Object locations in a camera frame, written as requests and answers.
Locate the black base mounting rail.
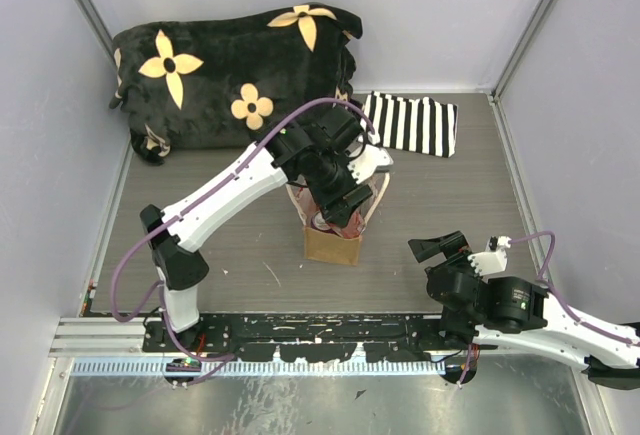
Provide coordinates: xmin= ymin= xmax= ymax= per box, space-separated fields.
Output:
xmin=142 ymin=313 xmax=468 ymax=363

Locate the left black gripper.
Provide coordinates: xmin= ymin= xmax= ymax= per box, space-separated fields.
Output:
xmin=309 ymin=151 xmax=374 ymax=226

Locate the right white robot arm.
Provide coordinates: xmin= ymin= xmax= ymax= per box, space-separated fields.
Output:
xmin=408 ymin=231 xmax=639 ymax=391

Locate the left aluminium frame post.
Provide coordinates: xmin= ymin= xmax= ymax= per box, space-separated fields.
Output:
xmin=49 ymin=0 xmax=117 ymax=59

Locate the right aluminium frame post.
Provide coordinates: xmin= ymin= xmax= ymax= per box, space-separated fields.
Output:
xmin=489 ymin=0 xmax=586 ymax=101

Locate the purple soda can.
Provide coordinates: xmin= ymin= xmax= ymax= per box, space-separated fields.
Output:
xmin=311 ymin=212 xmax=330 ymax=232

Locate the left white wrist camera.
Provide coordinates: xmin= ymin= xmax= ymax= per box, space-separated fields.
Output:
xmin=347 ymin=142 xmax=394 ymax=184

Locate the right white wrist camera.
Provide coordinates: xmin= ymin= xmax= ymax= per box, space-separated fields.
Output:
xmin=467 ymin=236 xmax=511 ymax=276

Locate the jute canvas tote bag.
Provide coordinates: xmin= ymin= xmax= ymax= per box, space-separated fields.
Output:
xmin=286 ymin=173 xmax=391 ymax=266

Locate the black floral plush blanket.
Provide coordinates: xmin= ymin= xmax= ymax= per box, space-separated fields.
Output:
xmin=109 ymin=2 xmax=363 ymax=165

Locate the red cola can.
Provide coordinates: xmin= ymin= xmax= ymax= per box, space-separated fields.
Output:
xmin=329 ymin=210 xmax=366 ymax=239

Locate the aluminium frame post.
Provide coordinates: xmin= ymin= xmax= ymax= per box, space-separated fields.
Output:
xmin=489 ymin=0 xmax=586 ymax=101
xmin=49 ymin=0 xmax=117 ymax=59

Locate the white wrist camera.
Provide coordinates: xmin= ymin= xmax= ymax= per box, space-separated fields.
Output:
xmin=467 ymin=236 xmax=511 ymax=276
xmin=347 ymin=142 xmax=394 ymax=184

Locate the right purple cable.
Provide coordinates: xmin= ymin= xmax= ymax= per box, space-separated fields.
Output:
xmin=504 ymin=229 xmax=640 ymax=345

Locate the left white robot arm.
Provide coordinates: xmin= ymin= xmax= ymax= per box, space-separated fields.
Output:
xmin=140 ymin=104 xmax=392 ymax=351

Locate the black white striped cloth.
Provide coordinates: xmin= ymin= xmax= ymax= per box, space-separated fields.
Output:
xmin=362 ymin=91 xmax=459 ymax=158

